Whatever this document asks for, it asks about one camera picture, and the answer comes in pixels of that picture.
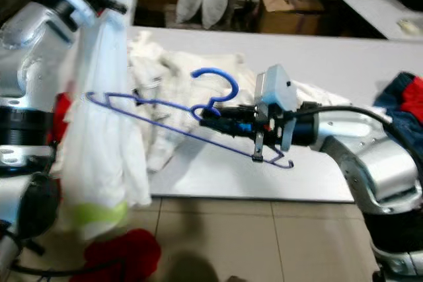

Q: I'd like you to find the white shirt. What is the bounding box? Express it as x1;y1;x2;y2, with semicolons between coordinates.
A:
63;0;154;240

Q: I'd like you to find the blue denim garment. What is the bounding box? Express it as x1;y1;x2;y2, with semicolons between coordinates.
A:
373;71;423;148

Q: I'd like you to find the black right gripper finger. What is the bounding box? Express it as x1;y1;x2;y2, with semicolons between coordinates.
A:
204;120;263;138
197;104;265;128

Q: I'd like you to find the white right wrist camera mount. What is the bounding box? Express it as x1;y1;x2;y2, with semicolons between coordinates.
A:
256;64;299;114

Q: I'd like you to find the red knit garment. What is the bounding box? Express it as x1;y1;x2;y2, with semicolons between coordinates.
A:
395;75;423;125

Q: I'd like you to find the brown cardboard box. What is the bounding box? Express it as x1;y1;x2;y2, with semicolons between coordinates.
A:
258;0;322;35

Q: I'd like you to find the brown leather chair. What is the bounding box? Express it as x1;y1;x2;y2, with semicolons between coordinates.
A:
135;0;180;29

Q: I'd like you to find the cream white garment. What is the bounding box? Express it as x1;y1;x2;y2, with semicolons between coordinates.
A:
129;30;374;172

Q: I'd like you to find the red cloth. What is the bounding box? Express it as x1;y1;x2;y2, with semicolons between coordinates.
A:
85;228;163;277

